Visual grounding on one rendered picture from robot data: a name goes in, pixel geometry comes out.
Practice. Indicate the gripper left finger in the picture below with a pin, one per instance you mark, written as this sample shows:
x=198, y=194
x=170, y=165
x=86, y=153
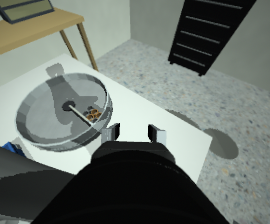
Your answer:
x=111, y=133

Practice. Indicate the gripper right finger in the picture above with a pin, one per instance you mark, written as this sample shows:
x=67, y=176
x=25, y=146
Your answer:
x=156, y=135

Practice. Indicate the blue open crate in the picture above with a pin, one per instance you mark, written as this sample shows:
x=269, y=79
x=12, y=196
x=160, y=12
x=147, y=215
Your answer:
x=14, y=148

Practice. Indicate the grey metal ring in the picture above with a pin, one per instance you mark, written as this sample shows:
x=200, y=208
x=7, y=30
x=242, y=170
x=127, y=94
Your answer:
x=89, y=108
x=85, y=113

